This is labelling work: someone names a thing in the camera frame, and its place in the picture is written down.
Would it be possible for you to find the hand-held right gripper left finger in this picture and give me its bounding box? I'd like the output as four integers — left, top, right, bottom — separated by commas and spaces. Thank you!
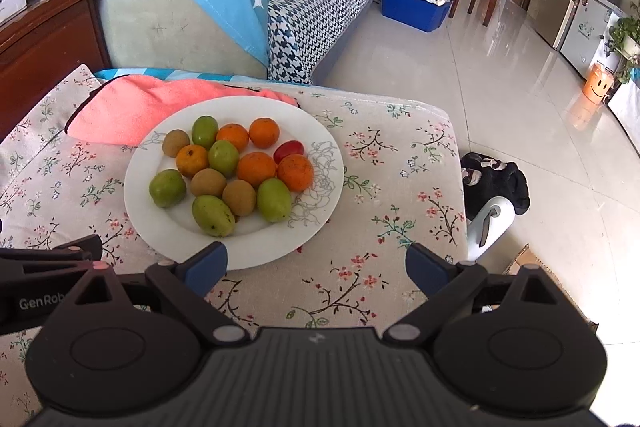
55, 241, 251, 348

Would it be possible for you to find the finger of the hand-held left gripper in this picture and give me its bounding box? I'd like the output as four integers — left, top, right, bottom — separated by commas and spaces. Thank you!
0, 234, 104, 282

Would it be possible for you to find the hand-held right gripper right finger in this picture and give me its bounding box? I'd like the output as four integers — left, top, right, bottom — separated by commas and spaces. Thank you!
382, 243, 576, 343

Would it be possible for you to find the oblong green jujube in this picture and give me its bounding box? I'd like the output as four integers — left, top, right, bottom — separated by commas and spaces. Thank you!
192, 195, 236, 238

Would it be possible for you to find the brown kiwi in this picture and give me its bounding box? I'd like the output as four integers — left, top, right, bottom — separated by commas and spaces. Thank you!
162, 129, 191, 158
222, 179, 257, 217
190, 168, 228, 198

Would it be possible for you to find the orange tangerine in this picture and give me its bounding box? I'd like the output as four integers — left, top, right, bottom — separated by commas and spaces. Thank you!
236, 152, 277, 188
277, 154, 314, 193
249, 118, 281, 149
176, 145, 209, 179
216, 123, 250, 152

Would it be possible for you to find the white floral plate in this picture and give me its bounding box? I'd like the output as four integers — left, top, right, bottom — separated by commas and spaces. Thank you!
124, 96, 345, 270

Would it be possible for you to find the red cherry tomato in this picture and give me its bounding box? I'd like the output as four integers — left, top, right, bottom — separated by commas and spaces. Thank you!
273, 140, 305, 164

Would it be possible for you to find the white plastic object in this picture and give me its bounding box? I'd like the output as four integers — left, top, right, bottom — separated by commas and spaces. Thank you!
466, 197, 516, 263

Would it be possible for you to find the brown cardboard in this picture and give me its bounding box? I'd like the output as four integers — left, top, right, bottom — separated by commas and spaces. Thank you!
500, 243, 601, 333

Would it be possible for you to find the black bag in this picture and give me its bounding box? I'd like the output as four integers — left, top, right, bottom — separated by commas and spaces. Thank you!
460, 152, 531, 215

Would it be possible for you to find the pink towel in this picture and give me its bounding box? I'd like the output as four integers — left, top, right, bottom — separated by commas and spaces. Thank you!
66, 75, 301, 146

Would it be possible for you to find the blue striped cloth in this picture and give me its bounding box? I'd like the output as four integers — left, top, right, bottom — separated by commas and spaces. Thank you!
92, 67, 266, 84

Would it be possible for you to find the wooden headboard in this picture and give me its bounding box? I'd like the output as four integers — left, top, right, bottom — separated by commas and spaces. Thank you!
0, 0, 112, 140

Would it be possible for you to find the orange smiley bucket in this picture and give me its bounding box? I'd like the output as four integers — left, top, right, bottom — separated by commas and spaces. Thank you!
581, 62, 616, 100

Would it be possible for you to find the blue plastic bin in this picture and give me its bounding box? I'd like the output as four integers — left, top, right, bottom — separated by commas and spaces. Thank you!
380, 0, 453, 34

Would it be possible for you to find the potted green plant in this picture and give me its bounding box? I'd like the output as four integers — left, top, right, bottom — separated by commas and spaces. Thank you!
605, 0, 640, 82

